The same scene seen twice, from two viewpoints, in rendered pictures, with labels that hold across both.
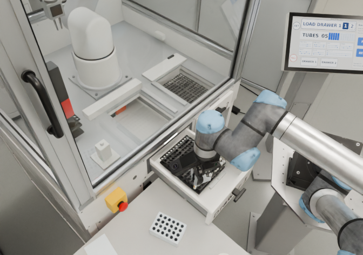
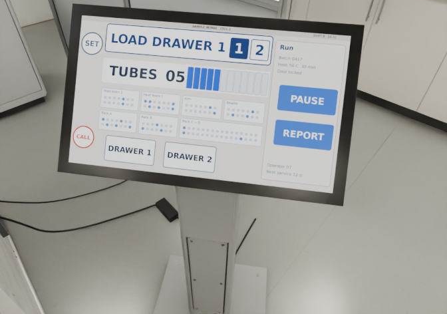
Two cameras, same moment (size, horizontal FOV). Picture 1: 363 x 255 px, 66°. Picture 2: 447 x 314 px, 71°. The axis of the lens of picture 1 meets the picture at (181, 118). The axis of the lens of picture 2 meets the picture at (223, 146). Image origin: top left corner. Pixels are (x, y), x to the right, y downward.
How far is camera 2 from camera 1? 1.38 m
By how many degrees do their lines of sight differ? 8
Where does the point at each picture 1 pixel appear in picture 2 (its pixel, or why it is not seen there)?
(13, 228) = not seen: outside the picture
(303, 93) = (197, 221)
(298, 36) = (98, 74)
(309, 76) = not seen: hidden behind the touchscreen
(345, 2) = (394, 41)
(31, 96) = not seen: outside the picture
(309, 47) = (131, 108)
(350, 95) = (396, 199)
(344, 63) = (237, 163)
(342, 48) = (231, 118)
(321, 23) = (165, 38)
